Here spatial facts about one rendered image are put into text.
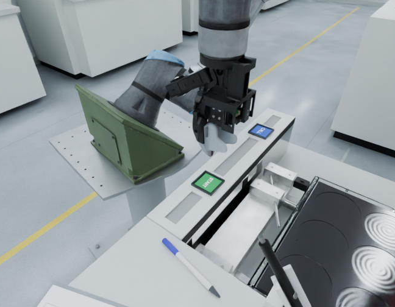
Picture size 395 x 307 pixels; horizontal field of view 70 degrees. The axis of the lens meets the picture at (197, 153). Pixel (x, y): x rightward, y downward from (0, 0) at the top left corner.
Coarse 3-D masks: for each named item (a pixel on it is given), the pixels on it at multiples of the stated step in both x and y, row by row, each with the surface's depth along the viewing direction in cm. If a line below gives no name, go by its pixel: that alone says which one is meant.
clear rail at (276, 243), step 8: (312, 184) 71; (304, 192) 70; (304, 200) 67; (296, 208) 65; (296, 216) 64; (288, 224) 62; (280, 232) 60; (280, 240) 59; (272, 248) 57; (264, 256) 56; (264, 264) 54; (256, 272) 53; (256, 280) 52
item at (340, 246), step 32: (320, 192) 69; (320, 224) 62; (352, 224) 62; (384, 224) 62; (288, 256) 56; (320, 256) 56; (352, 256) 56; (384, 256) 56; (320, 288) 51; (352, 288) 51; (384, 288) 51
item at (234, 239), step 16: (288, 192) 74; (240, 208) 68; (256, 208) 68; (272, 208) 68; (224, 224) 64; (240, 224) 64; (256, 224) 64; (224, 240) 61; (240, 240) 61; (256, 240) 63; (224, 256) 58; (240, 256) 58
